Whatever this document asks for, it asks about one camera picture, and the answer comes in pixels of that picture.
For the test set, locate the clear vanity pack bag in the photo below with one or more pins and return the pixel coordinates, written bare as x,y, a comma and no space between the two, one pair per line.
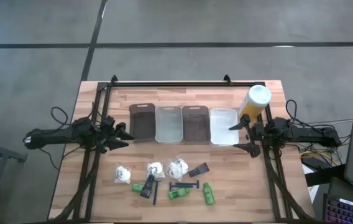
155,170
173,171
183,163
122,175

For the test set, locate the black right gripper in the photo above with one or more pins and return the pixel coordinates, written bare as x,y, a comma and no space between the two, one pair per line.
261,130

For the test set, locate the dark translucent plastic bin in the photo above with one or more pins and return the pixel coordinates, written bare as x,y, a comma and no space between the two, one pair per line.
196,126
142,124

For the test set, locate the black metal rig frame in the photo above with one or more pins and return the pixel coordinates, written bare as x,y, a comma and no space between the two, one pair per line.
179,84

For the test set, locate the black power brick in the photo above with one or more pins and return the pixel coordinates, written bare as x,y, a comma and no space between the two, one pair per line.
314,163

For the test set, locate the dark blue shave tube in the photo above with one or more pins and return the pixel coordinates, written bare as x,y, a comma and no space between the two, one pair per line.
147,186

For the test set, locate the grey metal table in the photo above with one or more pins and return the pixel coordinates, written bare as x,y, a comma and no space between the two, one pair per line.
5,154

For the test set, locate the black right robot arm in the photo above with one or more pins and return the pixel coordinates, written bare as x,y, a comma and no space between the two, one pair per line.
307,133

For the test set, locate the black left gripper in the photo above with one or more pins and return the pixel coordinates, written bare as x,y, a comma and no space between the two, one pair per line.
106,133

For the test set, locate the clear frosted plastic bin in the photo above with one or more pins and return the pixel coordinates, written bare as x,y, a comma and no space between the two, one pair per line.
168,126

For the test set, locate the backlit black keyboard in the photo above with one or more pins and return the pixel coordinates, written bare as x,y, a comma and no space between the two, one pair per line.
347,213

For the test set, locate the small green shampoo bottle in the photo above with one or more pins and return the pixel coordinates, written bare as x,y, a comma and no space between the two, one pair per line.
179,193
208,194
137,187

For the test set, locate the yellow canister with white lid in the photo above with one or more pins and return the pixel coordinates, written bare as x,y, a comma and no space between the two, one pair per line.
255,99

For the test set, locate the white paper sheet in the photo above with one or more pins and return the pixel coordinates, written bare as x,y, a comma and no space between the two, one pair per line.
313,189

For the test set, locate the blue disposable razor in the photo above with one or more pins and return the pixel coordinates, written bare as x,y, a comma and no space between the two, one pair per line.
179,187
155,194
189,183

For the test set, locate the small black box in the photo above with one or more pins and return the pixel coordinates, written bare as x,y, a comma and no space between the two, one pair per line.
199,170

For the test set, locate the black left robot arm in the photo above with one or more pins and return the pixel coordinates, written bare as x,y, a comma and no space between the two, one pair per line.
55,135

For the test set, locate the white plastic bin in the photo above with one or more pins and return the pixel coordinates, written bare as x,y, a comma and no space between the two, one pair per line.
221,133

